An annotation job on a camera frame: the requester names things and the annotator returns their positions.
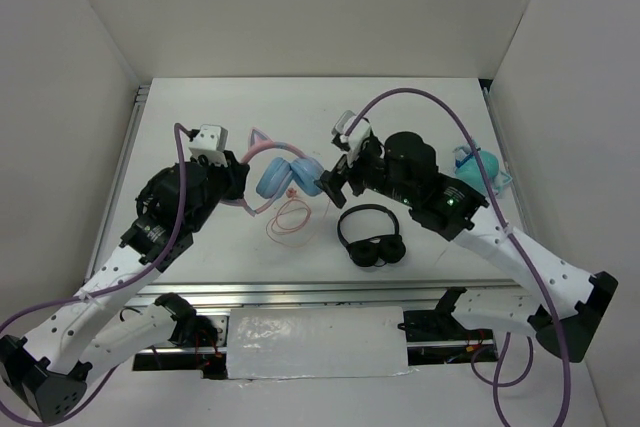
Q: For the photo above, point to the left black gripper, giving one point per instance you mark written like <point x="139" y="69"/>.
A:
<point x="235" y="174"/>

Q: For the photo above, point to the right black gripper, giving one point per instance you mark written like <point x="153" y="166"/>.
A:
<point x="330" y="180"/>

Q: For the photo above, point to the pink blue cat-ear headphones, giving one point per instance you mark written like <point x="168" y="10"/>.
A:
<point x="304" y="171"/>

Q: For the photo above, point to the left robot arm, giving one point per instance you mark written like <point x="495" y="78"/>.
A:
<point x="50" y="367"/>

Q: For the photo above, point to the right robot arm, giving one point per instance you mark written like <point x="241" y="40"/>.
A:
<point x="564" y="304"/>

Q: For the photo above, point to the black on-ear headphones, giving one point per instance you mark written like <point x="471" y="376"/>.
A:
<point x="377" y="250"/>

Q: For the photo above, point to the teal cat-ear headphones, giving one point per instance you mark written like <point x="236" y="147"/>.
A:
<point x="484" y="174"/>

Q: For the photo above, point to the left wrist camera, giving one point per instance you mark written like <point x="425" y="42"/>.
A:
<point x="209" y="142"/>

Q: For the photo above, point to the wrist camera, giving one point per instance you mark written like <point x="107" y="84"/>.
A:
<point x="209" y="142"/>
<point x="350" y="134"/>

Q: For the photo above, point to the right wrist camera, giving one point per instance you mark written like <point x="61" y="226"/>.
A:
<point x="350" y="134"/>

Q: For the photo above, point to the aluminium rail frame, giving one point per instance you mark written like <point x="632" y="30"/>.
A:
<point x="233" y="259"/>

